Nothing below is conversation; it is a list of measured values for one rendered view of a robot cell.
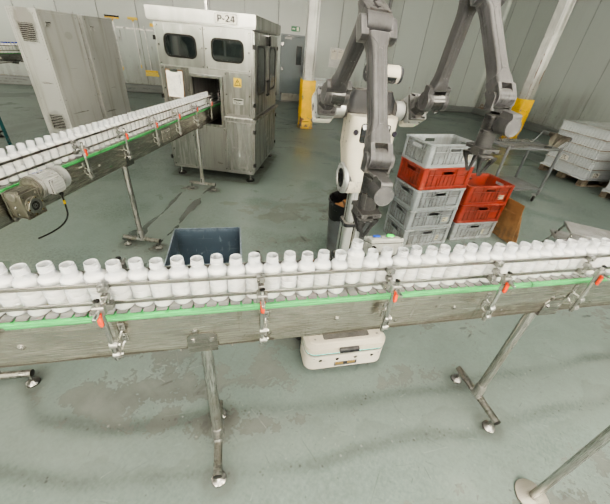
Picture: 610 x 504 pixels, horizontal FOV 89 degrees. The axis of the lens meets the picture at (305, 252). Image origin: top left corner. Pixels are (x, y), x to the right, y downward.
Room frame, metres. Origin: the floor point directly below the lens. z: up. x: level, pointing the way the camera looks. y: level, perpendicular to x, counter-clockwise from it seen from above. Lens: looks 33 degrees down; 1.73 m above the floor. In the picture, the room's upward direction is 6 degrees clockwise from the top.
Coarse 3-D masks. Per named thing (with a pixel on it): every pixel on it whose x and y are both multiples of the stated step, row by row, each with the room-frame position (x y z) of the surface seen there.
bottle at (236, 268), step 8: (232, 256) 0.80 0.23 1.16; (240, 256) 0.79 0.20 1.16; (232, 264) 0.77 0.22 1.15; (240, 264) 0.78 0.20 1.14; (232, 272) 0.76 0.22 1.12; (240, 272) 0.77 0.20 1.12; (232, 280) 0.76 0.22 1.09; (240, 280) 0.76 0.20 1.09; (232, 288) 0.76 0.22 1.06; (240, 288) 0.76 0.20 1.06; (232, 296) 0.76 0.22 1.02; (240, 296) 0.76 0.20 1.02
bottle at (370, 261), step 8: (368, 256) 0.89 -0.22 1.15; (376, 256) 0.89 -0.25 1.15; (368, 264) 0.88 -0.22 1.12; (376, 264) 0.89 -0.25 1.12; (368, 272) 0.88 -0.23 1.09; (376, 272) 0.90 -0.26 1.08; (360, 280) 0.89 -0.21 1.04; (368, 280) 0.88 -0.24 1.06; (360, 288) 0.88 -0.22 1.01; (368, 288) 0.88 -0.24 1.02
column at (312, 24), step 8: (312, 0) 8.60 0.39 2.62; (320, 0) 8.53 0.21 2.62; (312, 8) 8.60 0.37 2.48; (312, 16) 8.61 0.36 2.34; (312, 24) 8.61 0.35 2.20; (312, 32) 8.62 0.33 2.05; (312, 40) 8.62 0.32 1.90; (312, 48) 8.62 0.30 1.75; (304, 56) 8.65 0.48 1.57; (312, 56) 8.63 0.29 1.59; (304, 64) 8.59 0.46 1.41; (312, 64) 8.63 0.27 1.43; (304, 72) 8.52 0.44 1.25; (312, 72) 8.63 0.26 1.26; (312, 80) 8.60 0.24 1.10
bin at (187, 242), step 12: (180, 228) 1.28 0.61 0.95; (192, 228) 1.29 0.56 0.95; (204, 228) 1.30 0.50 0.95; (216, 228) 1.32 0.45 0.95; (228, 228) 1.33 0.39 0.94; (240, 228) 1.34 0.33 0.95; (180, 240) 1.27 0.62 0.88; (192, 240) 1.29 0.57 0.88; (204, 240) 1.30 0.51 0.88; (216, 240) 1.32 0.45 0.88; (228, 240) 1.33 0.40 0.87; (240, 240) 1.22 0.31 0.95; (168, 252) 1.07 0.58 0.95; (180, 252) 1.27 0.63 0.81; (192, 252) 1.29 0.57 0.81; (204, 252) 1.30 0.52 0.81; (216, 252) 1.32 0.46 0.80; (228, 252) 1.33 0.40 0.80; (240, 252) 1.13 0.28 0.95; (168, 264) 1.03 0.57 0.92
